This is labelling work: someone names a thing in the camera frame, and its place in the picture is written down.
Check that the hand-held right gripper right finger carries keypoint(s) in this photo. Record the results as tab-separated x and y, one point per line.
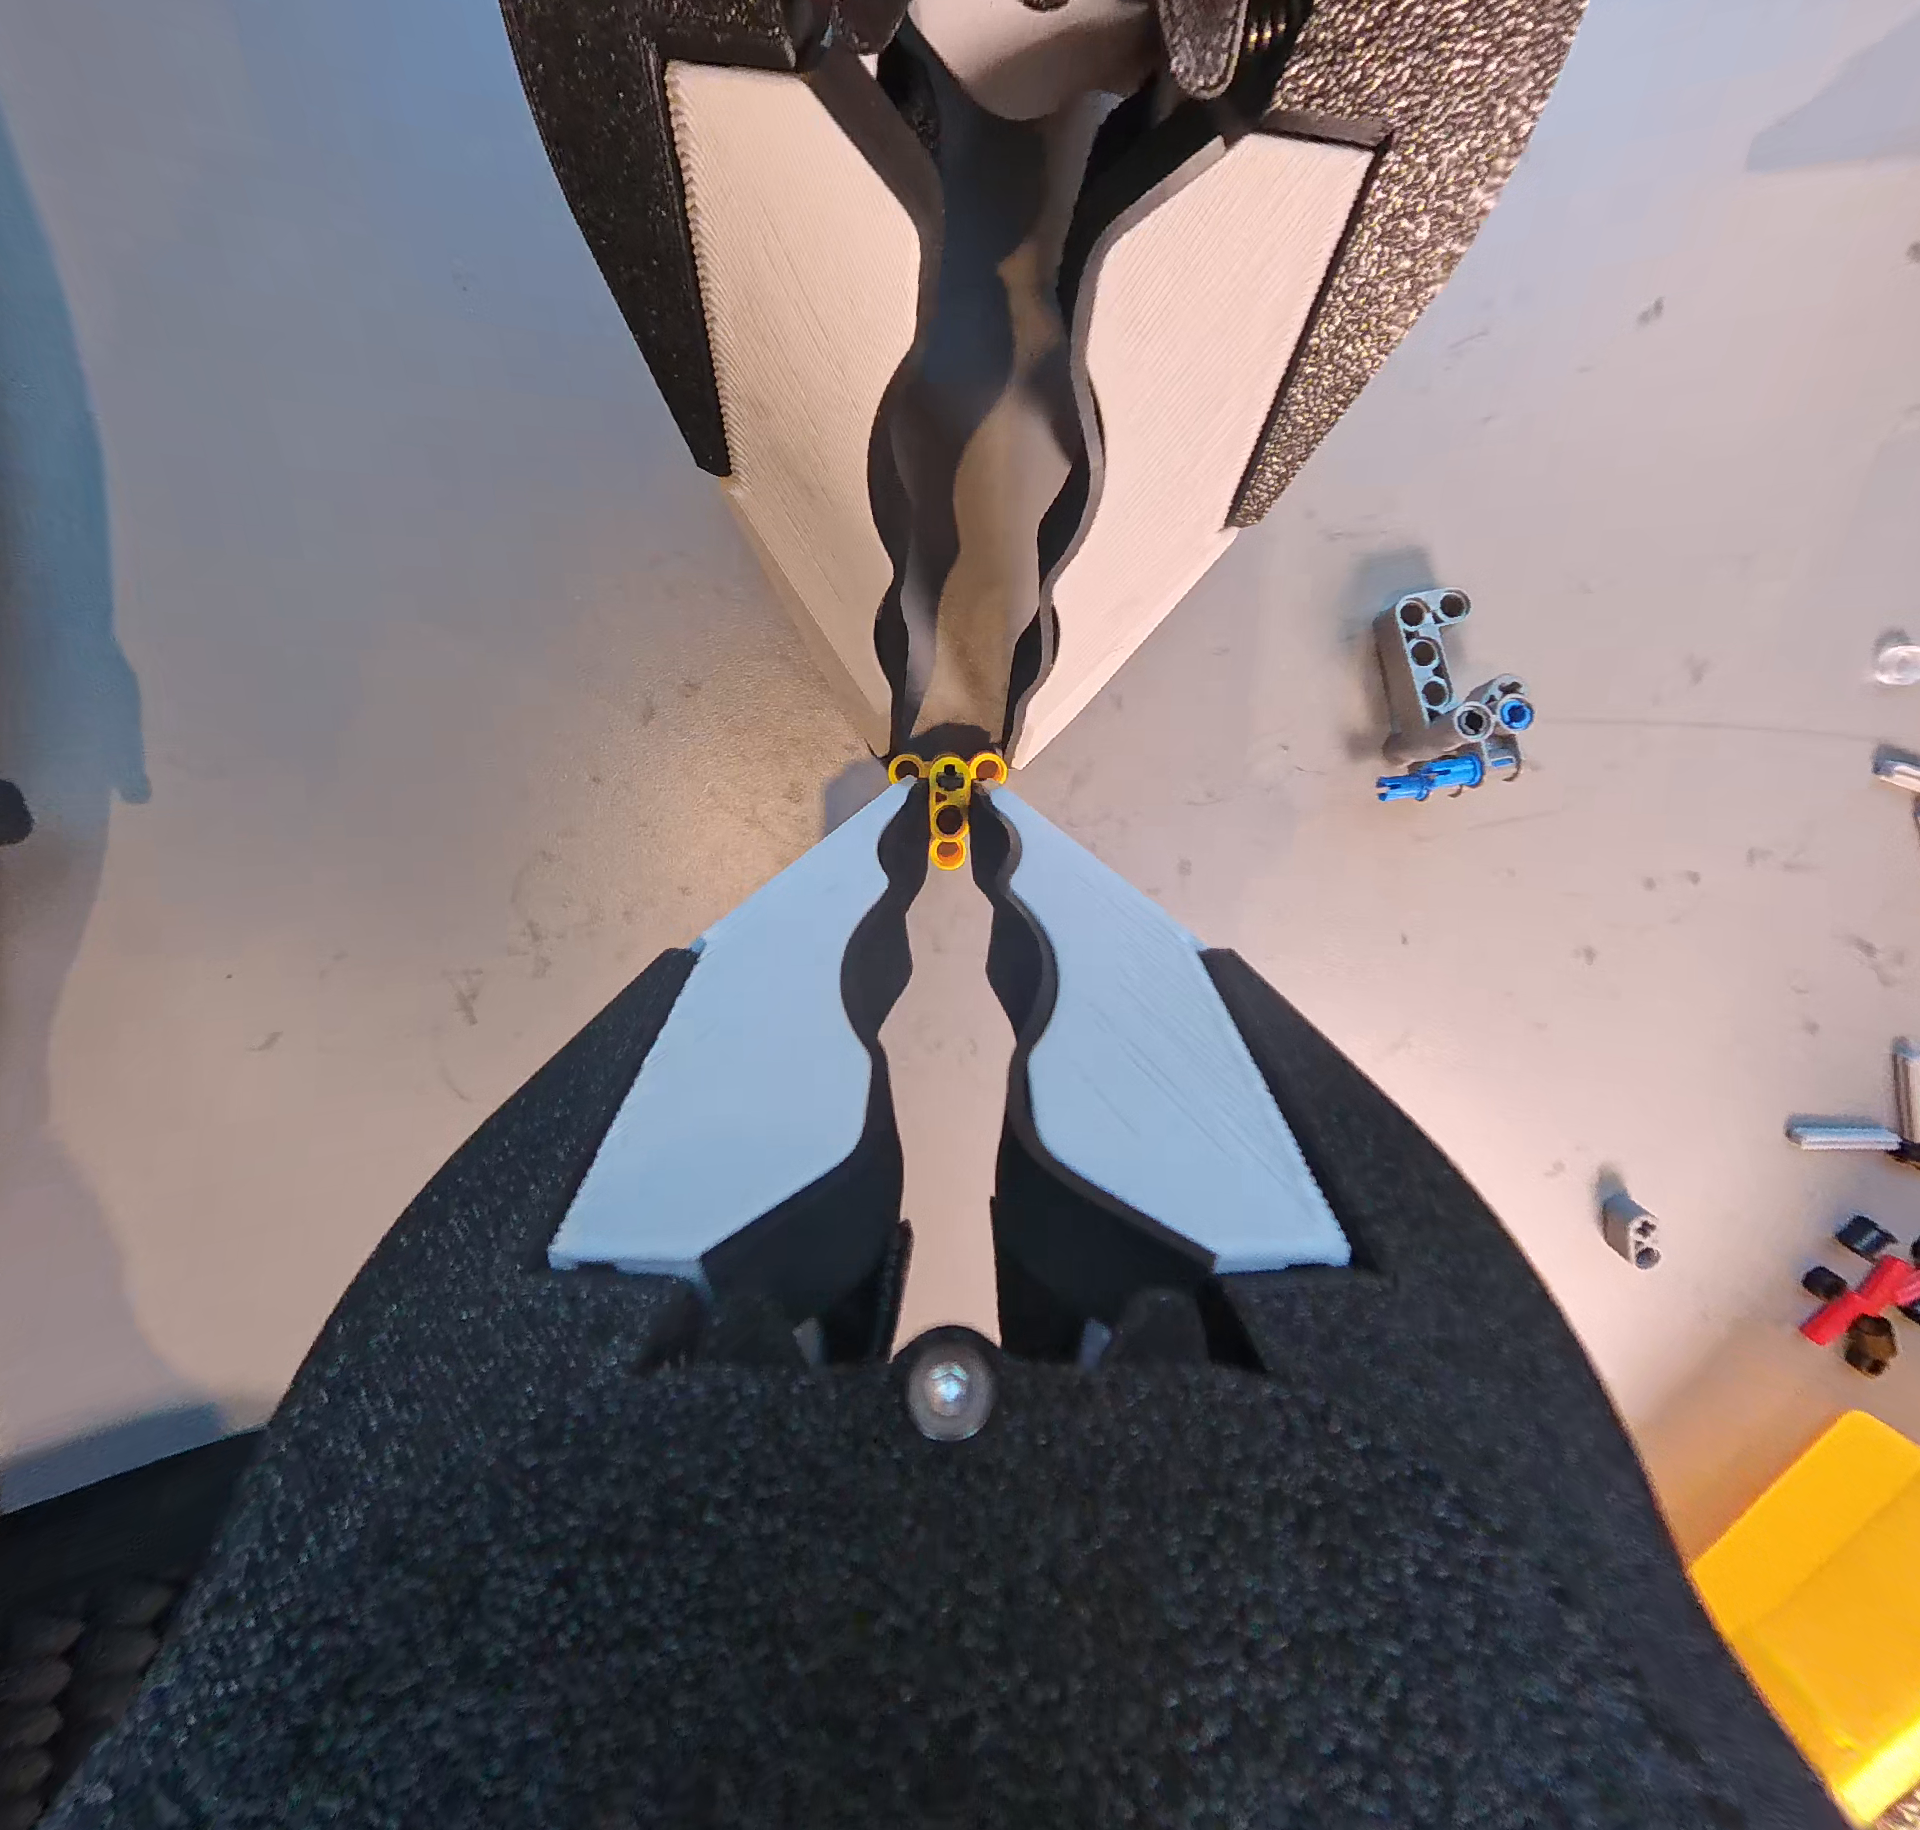
1181	1110

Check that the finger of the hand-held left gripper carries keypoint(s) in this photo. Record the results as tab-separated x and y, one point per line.
1196	331
797	284

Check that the yellow storage bin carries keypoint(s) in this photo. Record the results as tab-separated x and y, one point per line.
1831	1608

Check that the grey brick beam assembly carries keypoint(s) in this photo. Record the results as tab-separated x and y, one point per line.
1421	660

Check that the pile of small black pins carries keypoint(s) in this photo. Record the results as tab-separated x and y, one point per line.
1909	1097

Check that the grey desk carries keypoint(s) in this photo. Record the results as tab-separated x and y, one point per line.
373	584

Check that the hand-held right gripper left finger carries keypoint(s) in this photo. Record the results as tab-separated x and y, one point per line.
736	1097

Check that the clear round stud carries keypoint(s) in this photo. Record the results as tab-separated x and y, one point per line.
1895	660

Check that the grey brick axle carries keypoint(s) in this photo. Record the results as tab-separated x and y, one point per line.
1895	768

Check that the person's right forearm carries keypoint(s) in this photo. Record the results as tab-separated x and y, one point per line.
73	1679

